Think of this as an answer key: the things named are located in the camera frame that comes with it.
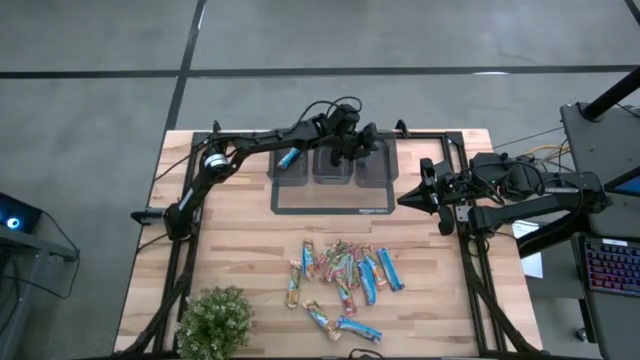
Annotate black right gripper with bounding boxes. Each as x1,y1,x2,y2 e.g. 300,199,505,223
397,157,474,237

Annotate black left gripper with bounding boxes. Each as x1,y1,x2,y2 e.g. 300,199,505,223
324,102,380,169

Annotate yellow light blue granola bar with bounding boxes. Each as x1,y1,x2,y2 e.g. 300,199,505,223
284,259,304,310

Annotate red green granola bar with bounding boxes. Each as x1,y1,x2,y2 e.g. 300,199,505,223
346,244,362,291
323,252,351,284
333,272,359,318
313,239,349,269

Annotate grey translucent plastic bin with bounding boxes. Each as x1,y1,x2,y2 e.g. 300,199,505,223
354,129,400,189
268,128,310,188
312,127,355,185

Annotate black-bordered silicone mat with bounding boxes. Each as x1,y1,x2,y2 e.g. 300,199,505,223
269,130,397,216

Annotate white paper sheet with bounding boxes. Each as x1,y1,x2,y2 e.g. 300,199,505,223
510,219,545,280

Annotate black desk support bar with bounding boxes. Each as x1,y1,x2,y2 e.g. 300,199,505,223
517,212,591,260

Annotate backlit computer keyboard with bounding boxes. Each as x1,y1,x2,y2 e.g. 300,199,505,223
582,237,640,297

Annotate tablet screen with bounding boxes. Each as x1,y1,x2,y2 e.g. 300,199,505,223
603,167,640,199

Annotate black slanted pole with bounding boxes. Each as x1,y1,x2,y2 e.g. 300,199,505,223
582,66,640,122

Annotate green artificial potted plant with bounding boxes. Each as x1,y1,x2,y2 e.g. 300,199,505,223
174,284,255,360

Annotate grey metal stand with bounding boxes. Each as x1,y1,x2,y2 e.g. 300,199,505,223
0,224,81,360

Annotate black computer with blue light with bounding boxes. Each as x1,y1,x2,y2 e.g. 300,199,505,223
0,192,44,236

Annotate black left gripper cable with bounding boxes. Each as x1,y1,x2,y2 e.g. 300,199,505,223
298,95,364,126

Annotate yellow cables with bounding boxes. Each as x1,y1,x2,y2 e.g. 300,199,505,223
524,143,571,164

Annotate black camera cable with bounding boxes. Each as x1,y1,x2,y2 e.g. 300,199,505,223
347,348,386,360

